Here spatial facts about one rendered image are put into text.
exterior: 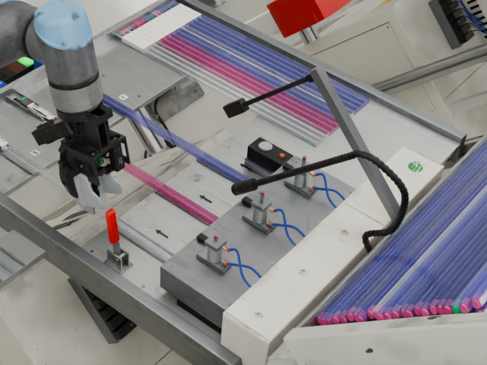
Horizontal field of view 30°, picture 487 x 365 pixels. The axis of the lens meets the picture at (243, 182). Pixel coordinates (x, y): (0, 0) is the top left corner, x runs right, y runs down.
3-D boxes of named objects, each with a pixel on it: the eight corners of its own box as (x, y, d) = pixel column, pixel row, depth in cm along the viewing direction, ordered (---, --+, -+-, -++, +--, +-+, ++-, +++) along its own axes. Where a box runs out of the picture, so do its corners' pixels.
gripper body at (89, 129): (98, 190, 138) (83, 124, 131) (59, 172, 143) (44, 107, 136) (132, 166, 143) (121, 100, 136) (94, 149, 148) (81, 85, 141)
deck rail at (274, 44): (173, 19, 202) (174, -5, 198) (179, 15, 204) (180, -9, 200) (454, 163, 173) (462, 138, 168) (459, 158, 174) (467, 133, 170)
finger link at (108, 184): (119, 218, 148) (109, 174, 142) (94, 206, 151) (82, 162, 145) (133, 207, 149) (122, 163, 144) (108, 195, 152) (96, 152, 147)
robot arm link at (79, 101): (37, 82, 133) (77, 59, 138) (43, 108, 136) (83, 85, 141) (72, 95, 129) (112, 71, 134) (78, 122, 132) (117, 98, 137)
